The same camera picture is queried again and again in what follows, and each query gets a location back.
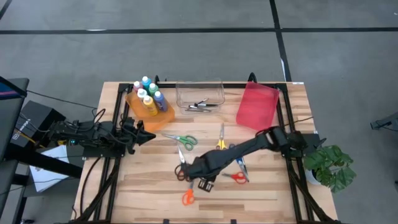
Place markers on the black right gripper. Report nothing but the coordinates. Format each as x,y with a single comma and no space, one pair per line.
206,168

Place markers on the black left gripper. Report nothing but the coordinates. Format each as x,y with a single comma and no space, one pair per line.
130,137

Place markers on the black and red scissors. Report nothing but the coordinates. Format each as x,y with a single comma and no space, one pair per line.
181,155

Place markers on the green marker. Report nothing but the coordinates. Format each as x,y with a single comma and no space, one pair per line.
188,142

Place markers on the yellow paint bottle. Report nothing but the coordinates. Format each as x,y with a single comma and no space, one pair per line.
150,107

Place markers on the blue paint bottle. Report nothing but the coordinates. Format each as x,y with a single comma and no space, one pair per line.
161,102

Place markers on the white paint bottle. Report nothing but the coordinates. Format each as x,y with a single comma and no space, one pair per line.
142,93

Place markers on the green paint bottle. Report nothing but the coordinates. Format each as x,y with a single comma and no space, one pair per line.
153,89

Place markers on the teal paint bottle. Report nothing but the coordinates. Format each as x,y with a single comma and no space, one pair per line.
146,83

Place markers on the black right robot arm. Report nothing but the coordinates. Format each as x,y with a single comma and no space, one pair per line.
248,146

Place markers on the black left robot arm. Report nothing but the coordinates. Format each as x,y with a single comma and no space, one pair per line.
93,132

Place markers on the orange translucent plastic bin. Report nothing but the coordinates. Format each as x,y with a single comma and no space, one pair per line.
155,123

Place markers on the clear plastic bin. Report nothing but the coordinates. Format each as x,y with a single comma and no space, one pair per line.
183,93

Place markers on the pink translucent plastic bin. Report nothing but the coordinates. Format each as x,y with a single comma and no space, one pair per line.
258,105

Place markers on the white paper sheets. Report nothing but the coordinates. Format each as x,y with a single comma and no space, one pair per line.
46,174

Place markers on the black electronics box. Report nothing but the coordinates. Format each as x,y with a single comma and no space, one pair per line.
37,118

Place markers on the white plant pot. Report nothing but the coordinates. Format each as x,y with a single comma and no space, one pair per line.
311,179

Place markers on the green leafy plant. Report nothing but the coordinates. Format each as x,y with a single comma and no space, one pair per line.
329,161

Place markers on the black metal table frame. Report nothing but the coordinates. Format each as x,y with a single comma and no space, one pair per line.
233,84

